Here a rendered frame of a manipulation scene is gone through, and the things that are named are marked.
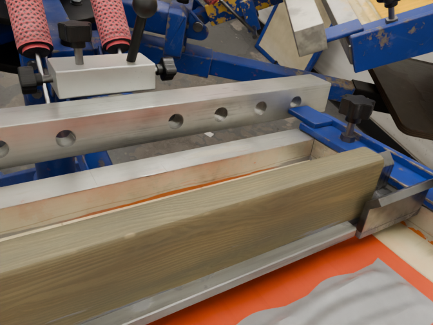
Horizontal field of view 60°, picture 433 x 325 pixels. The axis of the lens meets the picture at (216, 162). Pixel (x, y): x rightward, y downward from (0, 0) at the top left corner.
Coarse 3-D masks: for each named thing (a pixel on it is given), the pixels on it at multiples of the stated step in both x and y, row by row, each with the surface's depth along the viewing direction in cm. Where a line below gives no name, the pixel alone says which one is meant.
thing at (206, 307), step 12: (204, 300) 32; (180, 312) 31; (192, 312) 31; (204, 312) 31; (216, 312) 31; (156, 324) 30; (168, 324) 30; (180, 324) 30; (192, 324) 30; (204, 324) 30; (216, 324) 30
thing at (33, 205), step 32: (160, 160) 45; (192, 160) 46; (224, 160) 47; (256, 160) 50; (288, 160) 53; (0, 192) 37; (32, 192) 38; (64, 192) 38; (96, 192) 40; (128, 192) 42; (160, 192) 44; (0, 224) 36; (32, 224) 38; (416, 224) 42
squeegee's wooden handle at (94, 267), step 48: (192, 192) 28; (240, 192) 28; (288, 192) 30; (336, 192) 33; (48, 240) 22; (96, 240) 23; (144, 240) 24; (192, 240) 27; (240, 240) 30; (288, 240) 33; (0, 288) 20; (48, 288) 22; (96, 288) 24; (144, 288) 26
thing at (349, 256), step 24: (360, 240) 41; (288, 264) 37; (312, 264) 37; (336, 264) 37; (360, 264) 38; (408, 264) 38; (240, 288) 34; (264, 288) 34; (288, 288) 34; (312, 288) 34; (432, 288) 36; (240, 312) 32
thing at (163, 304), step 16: (304, 240) 34; (320, 240) 34; (336, 240) 35; (256, 256) 32; (272, 256) 32; (288, 256) 32; (304, 256) 33; (224, 272) 30; (240, 272) 30; (256, 272) 31; (176, 288) 28; (192, 288) 28; (208, 288) 28; (224, 288) 29; (144, 304) 27; (160, 304) 27; (176, 304) 27; (192, 304) 28; (96, 320) 25; (112, 320) 25; (128, 320) 25; (144, 320) 26
